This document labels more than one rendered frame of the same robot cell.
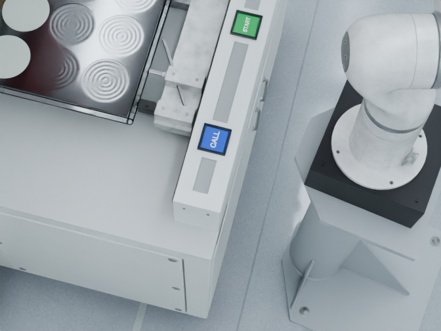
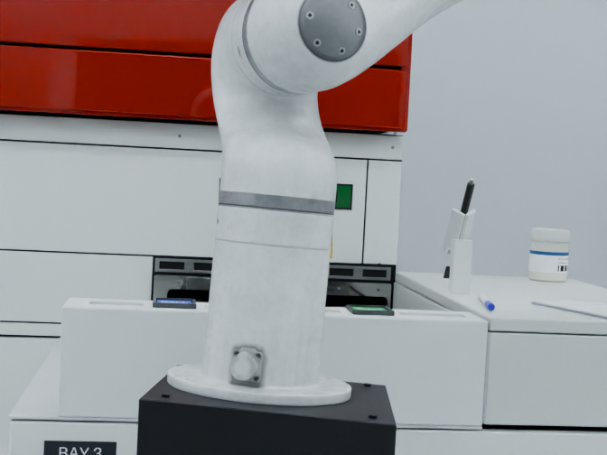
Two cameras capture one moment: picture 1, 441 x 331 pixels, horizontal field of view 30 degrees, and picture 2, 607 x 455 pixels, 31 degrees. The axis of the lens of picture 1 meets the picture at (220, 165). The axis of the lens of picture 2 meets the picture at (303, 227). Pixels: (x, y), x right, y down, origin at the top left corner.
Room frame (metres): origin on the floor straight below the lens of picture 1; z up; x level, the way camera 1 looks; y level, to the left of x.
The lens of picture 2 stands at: (0.33, -1.39, 1.15)
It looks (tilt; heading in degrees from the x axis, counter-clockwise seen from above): 3 degrees down; 73
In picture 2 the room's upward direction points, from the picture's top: 3 degrees clockwise
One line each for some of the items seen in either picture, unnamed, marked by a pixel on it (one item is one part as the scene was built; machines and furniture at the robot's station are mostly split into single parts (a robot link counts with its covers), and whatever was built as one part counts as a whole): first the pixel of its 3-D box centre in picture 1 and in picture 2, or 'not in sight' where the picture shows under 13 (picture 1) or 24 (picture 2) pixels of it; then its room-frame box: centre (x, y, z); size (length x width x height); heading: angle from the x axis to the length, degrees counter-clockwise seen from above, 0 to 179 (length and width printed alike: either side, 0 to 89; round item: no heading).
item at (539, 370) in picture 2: not in sight; (536, 338); (1.21, 0.17, 0.89); 0.62 x 0.35 x 0.14; 80
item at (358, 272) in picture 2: not in sight; (274, 269); (0.87, 0.55, 0.96); 0.44 x 0.01 x 0.02; 170
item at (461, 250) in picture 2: not in sight; (458, 250); (1.07, 0.19, 1.03); 0.06 x 0.04 x 0.13; 80
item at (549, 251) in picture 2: not in sight; (548, 255); (1.35, 0.40, 1.01); 0.07 x 0.07 x 0.10
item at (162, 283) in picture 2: not in sight; (273, 304); (0.87, 0.55, 0.89); 0.44 x 0.02 x 0.10; 170
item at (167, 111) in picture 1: (174, 113); not in sight; (0.66, 0.10, 0.89); 0.08 x 0.03 x 0.03; 80
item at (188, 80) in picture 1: (185, 79); not in sight; (0.74, 0.09, 0.89); 0.08 x 0.03 x 0.03; 80
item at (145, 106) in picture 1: (147, 106); not in sight; (0.67, 0.16, 0.90); 0.04 x 0.02 x 0.03; 80
